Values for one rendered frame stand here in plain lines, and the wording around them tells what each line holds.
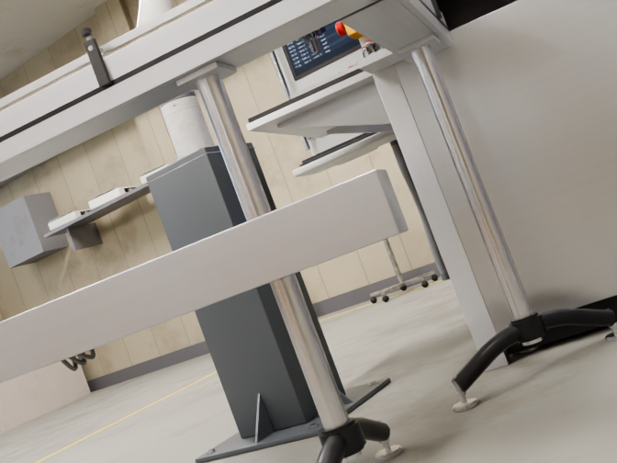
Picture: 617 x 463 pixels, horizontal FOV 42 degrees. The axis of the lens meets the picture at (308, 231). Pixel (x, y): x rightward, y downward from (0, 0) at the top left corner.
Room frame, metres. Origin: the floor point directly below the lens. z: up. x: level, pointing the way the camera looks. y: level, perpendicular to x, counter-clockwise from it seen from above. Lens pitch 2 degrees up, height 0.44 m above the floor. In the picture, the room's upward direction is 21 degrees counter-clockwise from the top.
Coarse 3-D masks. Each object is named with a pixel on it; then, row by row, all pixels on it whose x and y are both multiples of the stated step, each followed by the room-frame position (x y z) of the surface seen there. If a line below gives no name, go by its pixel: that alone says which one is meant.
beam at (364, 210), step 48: (336, 192) 1.42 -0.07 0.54; (384, 192) 1.39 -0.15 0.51; (240, 240) 1.48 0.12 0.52; (288, 240) 1.45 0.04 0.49; (336, 240) 1.43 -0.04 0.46; (96, 288) 1.59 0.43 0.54; (144, 288) 1.55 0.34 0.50; (192, 288) 1.52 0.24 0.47; (240, 288) 1.49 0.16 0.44; (0, 336) 1.67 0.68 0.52; (48, 336) 1.64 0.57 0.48; (96, 336) 1.60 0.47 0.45
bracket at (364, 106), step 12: (372, 84) 2.28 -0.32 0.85; (348, 96) 2.31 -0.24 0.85; (360, 96) 2.30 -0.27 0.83; (372, 96) 2.29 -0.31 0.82; (312, 108) 2.34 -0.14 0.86; (324, 108) 2.33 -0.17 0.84; (336, 108) 2.32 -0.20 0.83; (348, 108) 2.31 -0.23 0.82; (360, 108) 2.30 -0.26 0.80; (372, 108) 2.29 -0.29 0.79; (384, 108) 2.28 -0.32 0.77; (288, 120) 2.37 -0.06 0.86; (300, 120) 2.36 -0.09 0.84; (312, 120) 2.35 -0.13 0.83; (324, 120) 2.34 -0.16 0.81; (336, 120) 2.33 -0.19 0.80; (348, 120) 2.32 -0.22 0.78; (360, 120) 2.30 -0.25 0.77; (372, 120) 2.29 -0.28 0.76; (384, 120) 2.28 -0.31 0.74
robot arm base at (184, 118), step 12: (192, 96) 2.44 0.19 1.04; (168, 108) 2.42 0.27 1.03; (180, 108) 2.42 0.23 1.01; (192, 108) 2.43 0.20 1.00; (168, 120) 2.43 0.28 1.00; (180, 120) 2.42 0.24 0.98; (192, 120) 2.42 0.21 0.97; (204, 120) 2.46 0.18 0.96; (180, 132) 2.42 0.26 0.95; (192, 132) 2.42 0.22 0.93; (204, 132) 2.44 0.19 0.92; (180, 144) 2.43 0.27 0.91; (192, 144) 2.42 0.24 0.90; (204, 144) 2.43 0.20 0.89; (180, 156) 2.44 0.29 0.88
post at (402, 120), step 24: (384, 72) 2.17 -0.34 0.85; (384, 96) 2.18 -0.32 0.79; (408, 120) 2.16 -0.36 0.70; (408, 144) 2.17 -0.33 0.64; (408, 168) 2.18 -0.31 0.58; (432, 168) 2.16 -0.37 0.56; (432, 192) 2.17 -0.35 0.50; (432, 216) 2.17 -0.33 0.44; (456, 240) 2.16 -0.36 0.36; (456, 264) 2.17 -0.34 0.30; (456, 288) 2.18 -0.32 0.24; (480, 312) 2.16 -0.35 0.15; (480, 336) 2.17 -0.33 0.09; (504, 360) 2.16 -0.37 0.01
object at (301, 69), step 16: (336, 32) 3.22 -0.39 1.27; (288, 48) 3.31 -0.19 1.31; (304, 48) 3.28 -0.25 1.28; (336, 48) 3.23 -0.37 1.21; (352, 48) 3.20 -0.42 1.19; (288, 64) 3.33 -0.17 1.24; (304, 64) 3.30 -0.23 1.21; (320, 64) 3.27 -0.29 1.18; (336, 64) 3.24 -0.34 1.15; (352, 64) 3.21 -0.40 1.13; (288, 80) 3.34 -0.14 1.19; (304, 80) 3.31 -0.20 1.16; (320, 80) 3.28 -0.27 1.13; (320, 144) 3.33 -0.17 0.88; (336, 144) 3.30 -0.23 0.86
